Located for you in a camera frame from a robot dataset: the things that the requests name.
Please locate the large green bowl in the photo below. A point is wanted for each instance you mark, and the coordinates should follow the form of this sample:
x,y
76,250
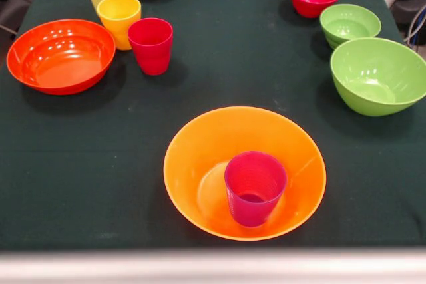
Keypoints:
x,y
376,78

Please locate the dark green tablecloth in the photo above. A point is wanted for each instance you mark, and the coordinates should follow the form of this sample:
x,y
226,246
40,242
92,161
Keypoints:
x,y
100,164

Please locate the small green bowl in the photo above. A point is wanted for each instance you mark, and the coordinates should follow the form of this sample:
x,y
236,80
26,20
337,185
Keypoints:
x,y
349,24

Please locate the large orange bowl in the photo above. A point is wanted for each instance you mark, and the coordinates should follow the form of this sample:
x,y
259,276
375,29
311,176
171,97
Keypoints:
x,y
196,164

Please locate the purple cup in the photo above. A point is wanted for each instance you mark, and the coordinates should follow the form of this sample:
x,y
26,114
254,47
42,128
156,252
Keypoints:
x,y
253,211

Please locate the pink cup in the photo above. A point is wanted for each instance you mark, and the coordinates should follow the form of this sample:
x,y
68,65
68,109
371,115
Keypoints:
x,y
151,51

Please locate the yellow cup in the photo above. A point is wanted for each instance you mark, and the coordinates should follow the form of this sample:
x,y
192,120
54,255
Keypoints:
x,y
118,18

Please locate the wide red-orange bowl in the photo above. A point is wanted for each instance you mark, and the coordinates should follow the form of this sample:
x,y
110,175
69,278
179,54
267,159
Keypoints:
x,y
61,61

